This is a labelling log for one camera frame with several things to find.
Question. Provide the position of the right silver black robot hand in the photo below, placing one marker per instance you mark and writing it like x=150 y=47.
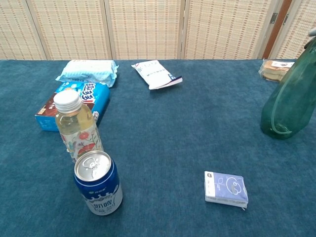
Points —
x=312 y=39

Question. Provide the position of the green transparent spray bottle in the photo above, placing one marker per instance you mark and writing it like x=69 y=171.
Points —
x=288 y=103

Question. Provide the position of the yellow tea bottle white cap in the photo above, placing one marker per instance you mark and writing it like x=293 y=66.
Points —
x=76 y=128

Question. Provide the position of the brown-framed woven folding screen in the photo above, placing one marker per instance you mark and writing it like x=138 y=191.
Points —
x=293 y=29

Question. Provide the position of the metal screen hinge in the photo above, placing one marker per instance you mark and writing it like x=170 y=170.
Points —
x=286 y=19
x=273 y=17

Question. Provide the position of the wrapped sliced bread package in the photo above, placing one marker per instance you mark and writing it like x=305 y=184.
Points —
x=274 y=69

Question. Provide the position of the white plastic pouch blue corner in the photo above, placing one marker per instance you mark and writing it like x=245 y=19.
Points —
x=156 y=74

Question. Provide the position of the lilac pocket tissue pack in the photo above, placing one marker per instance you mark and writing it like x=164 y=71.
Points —
x=225 y=188

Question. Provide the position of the light-framed woven folding screen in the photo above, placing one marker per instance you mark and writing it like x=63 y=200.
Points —
x=138 y=27

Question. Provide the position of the blue table mat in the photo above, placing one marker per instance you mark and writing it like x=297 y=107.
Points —
x=172 y=148

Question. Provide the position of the blue chocolate cookie box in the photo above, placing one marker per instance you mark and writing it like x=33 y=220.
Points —
x=96 y=96

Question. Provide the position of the light blue wet wipes pack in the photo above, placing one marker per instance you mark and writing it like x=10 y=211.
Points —
x=89 y=71

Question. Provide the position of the blue white drink can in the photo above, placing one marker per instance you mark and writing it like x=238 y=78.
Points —
x=98 y=187

